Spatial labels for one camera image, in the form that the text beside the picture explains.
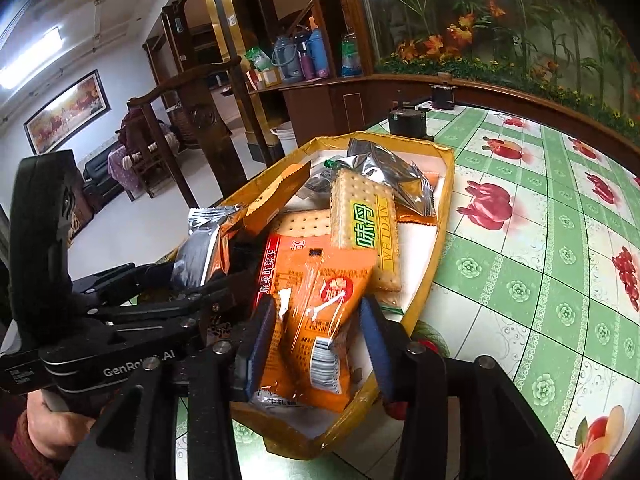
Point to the silver foil snack bag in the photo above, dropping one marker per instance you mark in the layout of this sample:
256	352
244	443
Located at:
379	165

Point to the orange red-logo snack pack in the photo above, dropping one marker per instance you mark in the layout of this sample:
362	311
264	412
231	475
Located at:
317	287

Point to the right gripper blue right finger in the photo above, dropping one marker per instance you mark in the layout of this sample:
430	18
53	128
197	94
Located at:
386	343

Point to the yellow label cracker pack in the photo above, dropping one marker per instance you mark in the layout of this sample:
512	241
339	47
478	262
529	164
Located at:
363	216

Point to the green plastic bottle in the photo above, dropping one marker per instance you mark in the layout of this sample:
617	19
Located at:
351	65

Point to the left hand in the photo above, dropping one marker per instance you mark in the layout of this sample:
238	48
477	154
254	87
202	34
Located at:
55	435

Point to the small black motor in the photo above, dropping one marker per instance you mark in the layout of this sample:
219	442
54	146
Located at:
443	97

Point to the small orange snack packet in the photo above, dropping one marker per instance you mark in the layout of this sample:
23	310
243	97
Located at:
415	200

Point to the large orange biscuit pack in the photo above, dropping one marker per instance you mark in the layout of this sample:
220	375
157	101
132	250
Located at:
263	197

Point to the green fruit pattern tablecloth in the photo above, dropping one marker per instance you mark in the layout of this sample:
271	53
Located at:
540	270

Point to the cracker pack green edge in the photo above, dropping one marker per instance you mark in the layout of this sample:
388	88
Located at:
303	223

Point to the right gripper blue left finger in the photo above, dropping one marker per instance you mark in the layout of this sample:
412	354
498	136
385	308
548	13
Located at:
253	349

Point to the blue water bottle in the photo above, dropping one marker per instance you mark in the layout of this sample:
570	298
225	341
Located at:
318	51

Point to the yellow-taped white foam box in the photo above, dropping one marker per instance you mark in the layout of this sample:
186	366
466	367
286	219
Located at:
302	432

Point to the framed landscape painting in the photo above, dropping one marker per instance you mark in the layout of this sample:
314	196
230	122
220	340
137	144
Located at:
75	108

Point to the large black round motor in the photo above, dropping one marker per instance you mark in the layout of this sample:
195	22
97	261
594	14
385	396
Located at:
410	122

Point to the grey thermos jug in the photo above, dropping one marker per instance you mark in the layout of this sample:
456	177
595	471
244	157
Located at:
285	58

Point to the dark wooden chair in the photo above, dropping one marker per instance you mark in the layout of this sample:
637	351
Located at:
204	122

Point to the dark green snack packet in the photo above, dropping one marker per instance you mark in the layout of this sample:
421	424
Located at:
336	164

